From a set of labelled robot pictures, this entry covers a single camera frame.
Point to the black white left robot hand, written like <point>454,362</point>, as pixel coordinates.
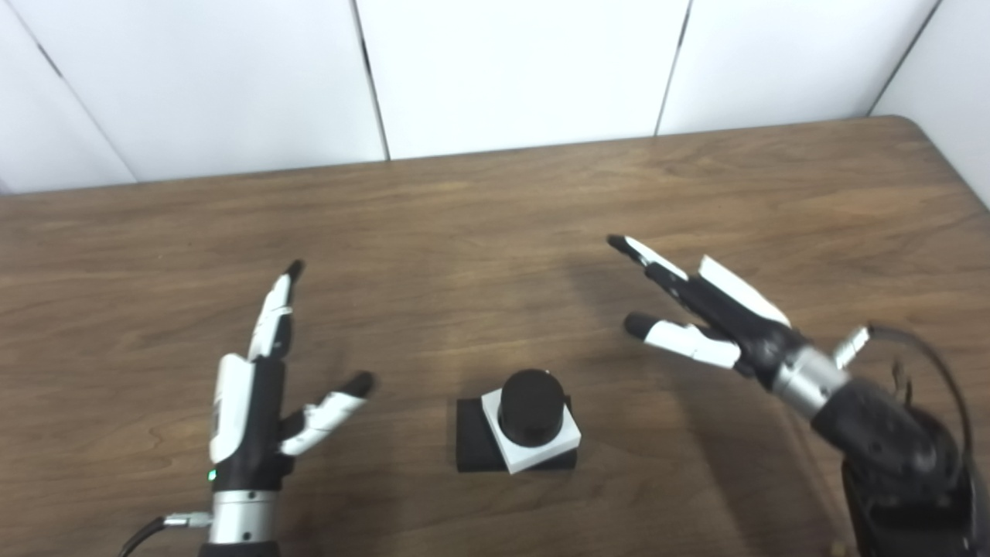
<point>247,418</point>

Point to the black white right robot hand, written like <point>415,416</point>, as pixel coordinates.
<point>742,321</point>

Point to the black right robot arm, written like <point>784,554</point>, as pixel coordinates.
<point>889,449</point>

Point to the white square piece with hole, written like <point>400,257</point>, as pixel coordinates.
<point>534,455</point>

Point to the black peg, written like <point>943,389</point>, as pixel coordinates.
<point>532,402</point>

